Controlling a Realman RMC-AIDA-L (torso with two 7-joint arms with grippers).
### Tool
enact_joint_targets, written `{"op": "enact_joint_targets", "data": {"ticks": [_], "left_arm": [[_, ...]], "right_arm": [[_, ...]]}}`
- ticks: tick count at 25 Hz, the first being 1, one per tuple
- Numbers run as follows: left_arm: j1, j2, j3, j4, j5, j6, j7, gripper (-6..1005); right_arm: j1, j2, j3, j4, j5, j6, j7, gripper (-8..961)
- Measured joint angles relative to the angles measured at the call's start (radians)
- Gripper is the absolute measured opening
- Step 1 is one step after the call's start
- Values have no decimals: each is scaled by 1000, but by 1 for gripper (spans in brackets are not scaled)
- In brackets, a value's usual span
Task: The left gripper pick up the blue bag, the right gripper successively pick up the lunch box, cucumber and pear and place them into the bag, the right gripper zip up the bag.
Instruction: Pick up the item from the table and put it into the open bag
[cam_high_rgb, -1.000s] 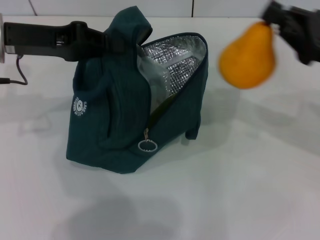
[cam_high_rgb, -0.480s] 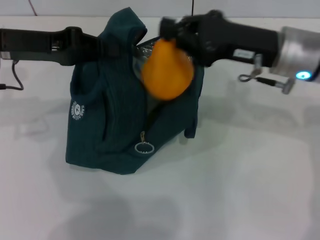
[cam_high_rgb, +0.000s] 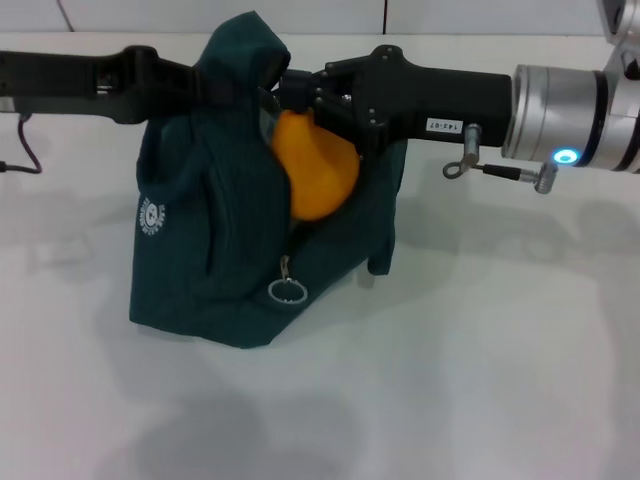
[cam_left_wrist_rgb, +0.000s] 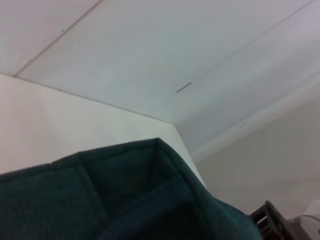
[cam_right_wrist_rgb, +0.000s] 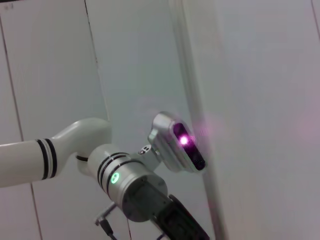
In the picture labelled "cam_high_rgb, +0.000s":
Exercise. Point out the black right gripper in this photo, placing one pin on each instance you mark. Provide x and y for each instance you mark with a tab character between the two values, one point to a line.
425	100

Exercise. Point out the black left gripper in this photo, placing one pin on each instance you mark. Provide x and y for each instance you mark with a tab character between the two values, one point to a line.
65	82

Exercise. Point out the orange pear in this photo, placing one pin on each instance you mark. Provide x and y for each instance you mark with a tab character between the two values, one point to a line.
320	170

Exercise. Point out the teal insulated lunch bag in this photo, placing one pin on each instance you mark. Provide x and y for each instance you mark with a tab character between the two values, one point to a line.
200	240

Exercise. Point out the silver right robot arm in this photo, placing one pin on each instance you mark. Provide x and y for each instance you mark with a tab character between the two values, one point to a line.
560	115

